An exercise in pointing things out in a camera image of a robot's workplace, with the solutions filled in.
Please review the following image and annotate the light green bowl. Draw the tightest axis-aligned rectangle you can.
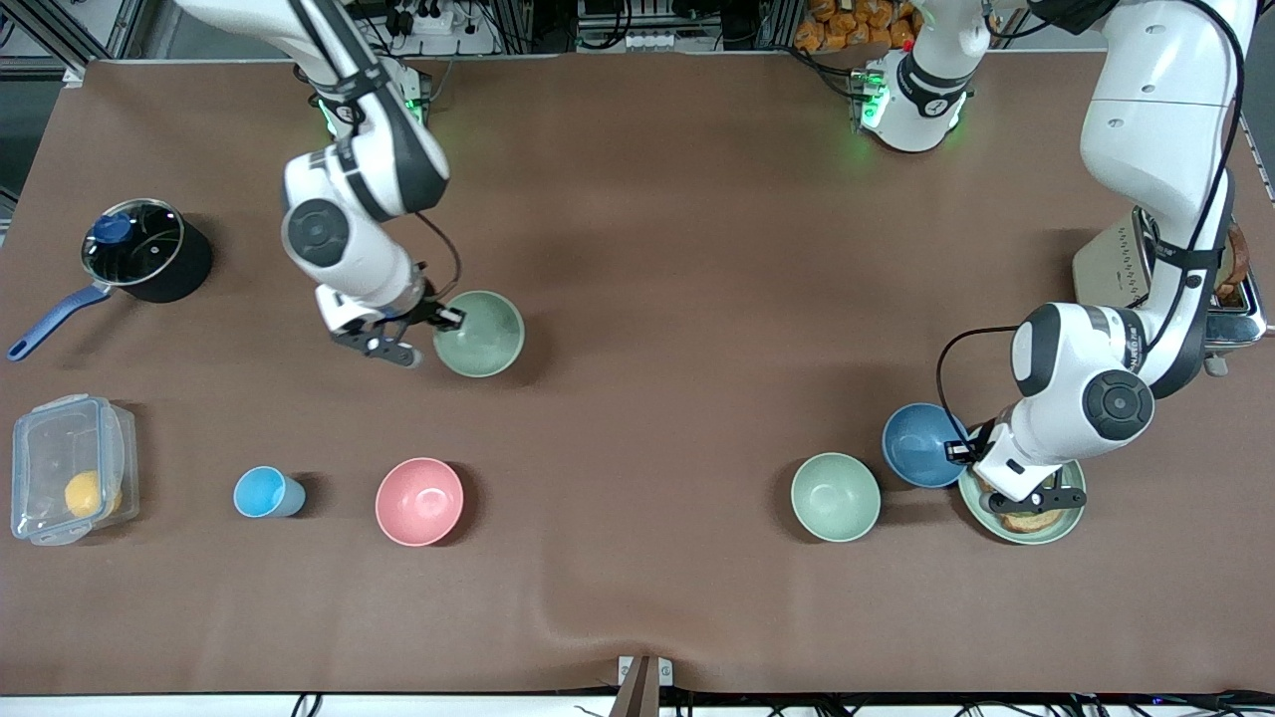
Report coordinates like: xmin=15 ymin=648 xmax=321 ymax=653
xmin=791 ymin=452 xmax=883 ymax=544
xmin=433 ymin=290 xmax=526 ymax=379

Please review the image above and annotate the blue bowl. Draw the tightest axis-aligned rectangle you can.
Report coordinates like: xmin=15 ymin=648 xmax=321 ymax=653
xmin=882 ymin=402 xmax=972 ymax=490

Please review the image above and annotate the pink bowl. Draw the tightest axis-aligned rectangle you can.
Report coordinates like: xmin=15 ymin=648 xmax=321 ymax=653
xmin=375 ymin=457 xmax=465 ymax=548

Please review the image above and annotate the light green plate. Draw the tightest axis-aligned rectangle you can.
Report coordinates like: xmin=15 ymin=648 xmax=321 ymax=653
xmin=956 ymin=438 xmax=1089 ymax=547

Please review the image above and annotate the beige chrome toaster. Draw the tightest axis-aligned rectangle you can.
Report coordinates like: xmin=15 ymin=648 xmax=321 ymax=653
xmin=1073 ymin=206 xmax=1271 ymax=379

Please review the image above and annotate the brown tablecloth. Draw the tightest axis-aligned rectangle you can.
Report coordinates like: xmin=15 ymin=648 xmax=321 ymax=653
xmin=0 ymin=55 xmax=1275 ymax=696

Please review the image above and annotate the light blue cup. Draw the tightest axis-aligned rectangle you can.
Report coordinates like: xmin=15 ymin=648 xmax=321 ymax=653
xmin=233 ymin=465 xmax=307 ymax=520

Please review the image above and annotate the white power strip with plugs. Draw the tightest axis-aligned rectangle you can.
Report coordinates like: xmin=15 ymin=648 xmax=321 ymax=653
xmin=383 ymin=0 xmax=497 ymax=57

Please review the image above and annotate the glass lid blue knob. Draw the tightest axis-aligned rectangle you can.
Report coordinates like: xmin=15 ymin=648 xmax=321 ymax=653
xmin=82 ymin=199 xmax=186 ymax=287

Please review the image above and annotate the brown toast slice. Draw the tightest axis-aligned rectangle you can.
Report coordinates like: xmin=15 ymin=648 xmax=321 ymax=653
xmin=1217 ymin=224 xmax=1252 ymax=305

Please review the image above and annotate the yellow lemon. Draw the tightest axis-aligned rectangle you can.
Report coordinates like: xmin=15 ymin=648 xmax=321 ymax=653
xmin=65 ymin=470 xmax=123 ymax=519

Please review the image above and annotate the clear plastic lidded container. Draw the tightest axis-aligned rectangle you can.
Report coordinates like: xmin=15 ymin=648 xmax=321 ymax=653
xmin=10 ymin=393 xmax=140 ymax=547

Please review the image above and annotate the bag of orange snacks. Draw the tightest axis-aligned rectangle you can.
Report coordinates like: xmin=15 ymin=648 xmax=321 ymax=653
xmin=794 ymin=0 xmax=917 ymax=53

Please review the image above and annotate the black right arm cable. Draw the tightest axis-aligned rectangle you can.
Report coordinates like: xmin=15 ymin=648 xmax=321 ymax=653
xmin=413 ymin=211 xmax=465 ymax=300

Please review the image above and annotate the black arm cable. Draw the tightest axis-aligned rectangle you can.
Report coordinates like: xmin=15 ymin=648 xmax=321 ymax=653
xmin=413 ymin=211 xmax=465 ymax=300
xmin=934 ymin=0 xmax=1248 ymax=444

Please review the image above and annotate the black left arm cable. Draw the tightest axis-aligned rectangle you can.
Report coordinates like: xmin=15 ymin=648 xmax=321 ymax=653
xmin=934 ymin=0 xmax=1248 ymax=444

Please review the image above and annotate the black pot blue handle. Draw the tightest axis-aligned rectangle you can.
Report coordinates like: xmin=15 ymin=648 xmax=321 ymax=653
xmin=8 ymin=198 xmax=213 ymax=361

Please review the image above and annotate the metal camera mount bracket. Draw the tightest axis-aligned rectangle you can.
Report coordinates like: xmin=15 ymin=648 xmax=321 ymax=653
xmin=618 ymin=654 xmax=674 ymax=717

